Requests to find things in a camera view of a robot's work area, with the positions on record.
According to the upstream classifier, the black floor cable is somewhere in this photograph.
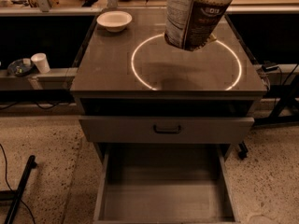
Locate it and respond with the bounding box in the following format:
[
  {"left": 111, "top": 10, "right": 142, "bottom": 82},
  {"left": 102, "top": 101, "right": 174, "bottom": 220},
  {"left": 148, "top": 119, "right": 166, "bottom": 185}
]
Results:
[{"left": 0, "top": 143, "right": 37, "bottom": 224}]

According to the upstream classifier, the black caster wheel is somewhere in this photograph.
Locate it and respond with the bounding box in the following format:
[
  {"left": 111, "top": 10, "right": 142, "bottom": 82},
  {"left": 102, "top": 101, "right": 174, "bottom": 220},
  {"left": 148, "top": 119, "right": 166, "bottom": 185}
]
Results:
[{"left": 238, "top": 142, "right": 249, "bottom": 160}]

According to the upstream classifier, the brown chip bag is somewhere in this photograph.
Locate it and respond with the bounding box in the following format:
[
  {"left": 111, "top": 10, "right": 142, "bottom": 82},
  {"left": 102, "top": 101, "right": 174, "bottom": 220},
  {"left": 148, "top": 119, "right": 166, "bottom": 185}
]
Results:
[{"left": 164, "top": 0, "right": 233, "bottom": 51}]

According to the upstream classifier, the black drawer handle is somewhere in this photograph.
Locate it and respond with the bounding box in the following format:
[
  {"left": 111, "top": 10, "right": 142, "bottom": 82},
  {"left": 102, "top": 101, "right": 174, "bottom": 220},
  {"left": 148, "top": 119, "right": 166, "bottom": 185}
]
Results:
[{"left": 152, "top": 125, "right": 181, "bottom": 134}]

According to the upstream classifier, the black stand leg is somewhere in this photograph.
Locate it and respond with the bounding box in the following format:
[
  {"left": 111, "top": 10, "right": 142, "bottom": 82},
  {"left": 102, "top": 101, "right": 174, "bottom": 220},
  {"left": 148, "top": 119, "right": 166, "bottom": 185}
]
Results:
[{"left": 0, "top": 155, "right": 37, "bottom": 224}]

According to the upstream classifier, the black frame leg right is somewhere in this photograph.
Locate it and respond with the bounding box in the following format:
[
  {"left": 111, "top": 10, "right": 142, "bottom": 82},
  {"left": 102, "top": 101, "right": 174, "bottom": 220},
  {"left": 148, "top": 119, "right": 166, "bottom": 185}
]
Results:
[{"left": 254, "top": 75, "right": 299, "bottom": 126}]

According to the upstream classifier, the black power adapter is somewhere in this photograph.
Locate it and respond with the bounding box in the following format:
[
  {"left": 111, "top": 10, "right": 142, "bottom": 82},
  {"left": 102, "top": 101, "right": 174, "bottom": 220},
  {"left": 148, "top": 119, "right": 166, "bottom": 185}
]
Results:
[{"left": 262, "top": 61, "right": 278, "bottom": 73}]

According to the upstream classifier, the grey drawer cabinet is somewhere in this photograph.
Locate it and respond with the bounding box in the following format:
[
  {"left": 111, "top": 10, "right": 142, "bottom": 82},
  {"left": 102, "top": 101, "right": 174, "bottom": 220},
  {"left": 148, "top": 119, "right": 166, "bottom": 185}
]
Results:
[{"left": 70, "top": 7, "right": 268, "bottom": 161}]

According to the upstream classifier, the white bowl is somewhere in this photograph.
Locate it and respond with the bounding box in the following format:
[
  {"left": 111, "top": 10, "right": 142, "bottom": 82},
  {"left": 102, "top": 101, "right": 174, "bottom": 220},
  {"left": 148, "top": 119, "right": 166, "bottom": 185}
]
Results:
[{"left": 96, "top": 11, "right": 132, "bottom": 33}]

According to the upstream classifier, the open middle grey drawer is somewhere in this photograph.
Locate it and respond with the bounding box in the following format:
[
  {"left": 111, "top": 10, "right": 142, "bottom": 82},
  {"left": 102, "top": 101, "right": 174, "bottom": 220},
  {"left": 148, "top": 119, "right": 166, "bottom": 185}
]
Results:
[{"left": 93, "top": 144, "right": 240, "bottom": 224}]

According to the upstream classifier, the white paper cup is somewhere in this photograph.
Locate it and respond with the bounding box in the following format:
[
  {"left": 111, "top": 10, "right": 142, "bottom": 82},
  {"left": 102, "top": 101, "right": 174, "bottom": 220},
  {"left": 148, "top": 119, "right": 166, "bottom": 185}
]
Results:
[{"left": 31, "top": 53, "right": 50, "bottom": 74}]

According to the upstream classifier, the top grey drawer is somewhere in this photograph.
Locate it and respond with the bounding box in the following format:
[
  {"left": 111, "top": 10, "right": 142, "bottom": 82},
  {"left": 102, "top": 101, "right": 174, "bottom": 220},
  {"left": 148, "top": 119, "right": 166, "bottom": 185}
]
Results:
[{"left": 79, "top": 116, "right": 254, "bottom": 144}]

